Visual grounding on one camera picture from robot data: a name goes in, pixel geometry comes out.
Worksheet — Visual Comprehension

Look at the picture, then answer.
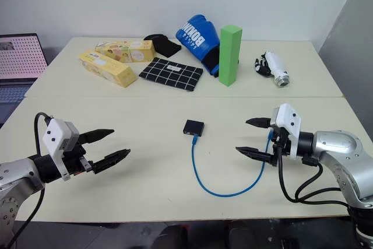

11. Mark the yellow box with white label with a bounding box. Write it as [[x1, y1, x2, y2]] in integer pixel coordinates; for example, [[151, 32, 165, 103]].
[[78, 50, 138, 89]]

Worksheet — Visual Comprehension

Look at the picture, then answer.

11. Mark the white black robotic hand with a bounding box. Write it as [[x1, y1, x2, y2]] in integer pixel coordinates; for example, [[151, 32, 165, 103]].
[[254, 50, 291, 89]]

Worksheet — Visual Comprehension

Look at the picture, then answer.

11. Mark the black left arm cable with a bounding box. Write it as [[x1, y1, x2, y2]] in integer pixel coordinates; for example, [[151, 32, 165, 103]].
[[0, 111, 55, 249]]

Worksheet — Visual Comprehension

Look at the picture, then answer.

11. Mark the dark rounded shape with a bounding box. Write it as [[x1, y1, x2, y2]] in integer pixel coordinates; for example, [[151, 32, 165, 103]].
[[159, 222, 189, 249]]

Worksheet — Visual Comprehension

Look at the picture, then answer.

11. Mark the blue boxing glove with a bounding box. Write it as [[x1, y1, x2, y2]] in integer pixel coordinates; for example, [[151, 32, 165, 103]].
[[175, 14, 223, 79]]

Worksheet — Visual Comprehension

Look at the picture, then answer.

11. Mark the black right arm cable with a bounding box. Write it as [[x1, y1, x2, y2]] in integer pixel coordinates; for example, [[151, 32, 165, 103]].
[[276, 143, 352, 206]]

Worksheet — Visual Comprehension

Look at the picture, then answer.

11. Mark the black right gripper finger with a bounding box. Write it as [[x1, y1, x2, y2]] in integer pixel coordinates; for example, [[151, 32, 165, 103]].
[[235, 146, 277, 166], [245, 117, 274, 129]]

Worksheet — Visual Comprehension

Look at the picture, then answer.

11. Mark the open laptop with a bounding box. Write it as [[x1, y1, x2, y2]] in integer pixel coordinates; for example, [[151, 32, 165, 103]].
[[0, 33, 48, 129]]

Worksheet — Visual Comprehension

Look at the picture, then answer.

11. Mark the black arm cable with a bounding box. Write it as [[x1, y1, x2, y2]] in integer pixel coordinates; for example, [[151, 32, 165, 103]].
[[0, 111, 55, 249], [276, 143, 352, 206]]

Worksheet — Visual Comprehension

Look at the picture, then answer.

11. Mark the black fabric wrist wrap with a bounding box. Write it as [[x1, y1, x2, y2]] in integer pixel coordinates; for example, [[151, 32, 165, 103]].
[[143, 33, 182, 58]]

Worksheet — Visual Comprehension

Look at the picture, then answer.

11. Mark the blue cable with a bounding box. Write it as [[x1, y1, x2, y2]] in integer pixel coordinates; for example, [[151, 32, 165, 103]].
[[191, 127, 276, 197]]

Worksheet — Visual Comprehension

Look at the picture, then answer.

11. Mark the small black box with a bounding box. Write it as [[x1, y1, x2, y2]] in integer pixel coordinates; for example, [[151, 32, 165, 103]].
[[182, 119, 206, 138]]

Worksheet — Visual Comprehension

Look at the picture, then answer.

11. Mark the green rectangular block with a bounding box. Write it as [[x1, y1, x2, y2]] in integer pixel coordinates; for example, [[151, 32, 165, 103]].
[[219, 24, 244, 87]]

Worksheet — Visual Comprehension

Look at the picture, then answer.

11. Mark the yellow box with food pictures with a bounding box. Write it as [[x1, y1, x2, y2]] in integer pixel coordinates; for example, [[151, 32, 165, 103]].
[[94, 38, 157, 64]]

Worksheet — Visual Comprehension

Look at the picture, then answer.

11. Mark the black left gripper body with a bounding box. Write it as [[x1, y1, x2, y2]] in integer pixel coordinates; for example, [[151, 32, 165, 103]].
[[60, 139, 96, 177]]

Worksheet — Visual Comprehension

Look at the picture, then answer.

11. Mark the black white-grid pouch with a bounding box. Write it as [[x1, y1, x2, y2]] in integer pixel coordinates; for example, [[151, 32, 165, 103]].
[[138, 57, 204, 93]]

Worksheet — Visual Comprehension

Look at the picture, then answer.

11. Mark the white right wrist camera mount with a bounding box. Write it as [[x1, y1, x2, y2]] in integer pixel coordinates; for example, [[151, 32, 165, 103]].
[[270, 103, 302, 160]]

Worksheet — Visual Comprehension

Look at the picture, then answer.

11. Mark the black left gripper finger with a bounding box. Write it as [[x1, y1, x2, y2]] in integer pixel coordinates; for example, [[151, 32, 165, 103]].
[[78, 128, 115, 145], [92, 148, 131, 174]]

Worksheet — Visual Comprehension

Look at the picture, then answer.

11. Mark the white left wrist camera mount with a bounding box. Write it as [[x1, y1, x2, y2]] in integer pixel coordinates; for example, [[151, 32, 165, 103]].
[[42, 118, 80, 181]]

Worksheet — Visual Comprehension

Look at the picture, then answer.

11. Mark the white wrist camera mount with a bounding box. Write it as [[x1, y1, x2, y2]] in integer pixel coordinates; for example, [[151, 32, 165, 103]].
[[270, 103, 302, 160], [42, 118, 80, 181]]

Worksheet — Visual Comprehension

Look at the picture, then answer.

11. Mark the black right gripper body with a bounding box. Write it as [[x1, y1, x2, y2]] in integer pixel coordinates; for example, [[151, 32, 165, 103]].
[[269, 127, 292, 167]]

